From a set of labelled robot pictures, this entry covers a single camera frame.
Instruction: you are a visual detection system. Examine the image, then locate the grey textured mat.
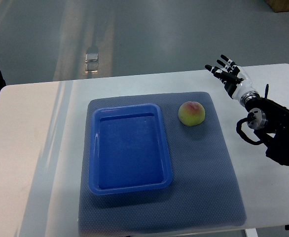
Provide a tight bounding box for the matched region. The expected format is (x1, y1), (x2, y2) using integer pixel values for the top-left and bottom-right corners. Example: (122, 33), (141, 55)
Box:
(78, 92), (247, 237)

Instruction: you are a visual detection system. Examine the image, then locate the shiny metal floor plate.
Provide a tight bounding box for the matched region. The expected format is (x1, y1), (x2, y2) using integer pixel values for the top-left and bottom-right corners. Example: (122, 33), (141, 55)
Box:
(85, 52), (99, 73)

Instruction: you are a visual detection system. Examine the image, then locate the brown cardboard box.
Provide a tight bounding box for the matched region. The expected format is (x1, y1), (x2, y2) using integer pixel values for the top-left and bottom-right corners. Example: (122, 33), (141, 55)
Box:
(266, 0), (289, 13)

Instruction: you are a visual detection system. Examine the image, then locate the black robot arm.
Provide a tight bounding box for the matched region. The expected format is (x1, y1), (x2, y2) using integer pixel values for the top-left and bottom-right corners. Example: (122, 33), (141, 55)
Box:
(236, 93), (289, 166)

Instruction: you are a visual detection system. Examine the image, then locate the green red peach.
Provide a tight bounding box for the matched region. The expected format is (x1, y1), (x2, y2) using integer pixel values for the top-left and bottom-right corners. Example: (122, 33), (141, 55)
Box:
(178, 101), (206, 126)

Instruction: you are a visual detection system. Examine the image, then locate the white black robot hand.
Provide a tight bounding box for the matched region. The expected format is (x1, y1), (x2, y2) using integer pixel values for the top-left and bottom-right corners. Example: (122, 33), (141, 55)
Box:
(205, 54), (258, 107)

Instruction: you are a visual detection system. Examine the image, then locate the blue plastic tray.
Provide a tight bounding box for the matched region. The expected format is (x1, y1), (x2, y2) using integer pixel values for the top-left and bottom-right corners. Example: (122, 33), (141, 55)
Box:
(88, 103), (173, 196)

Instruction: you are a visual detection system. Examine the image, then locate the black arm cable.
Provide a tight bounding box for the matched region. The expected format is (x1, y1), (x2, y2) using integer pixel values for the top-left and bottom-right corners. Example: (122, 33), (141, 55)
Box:
(236, 118), (268, 146)

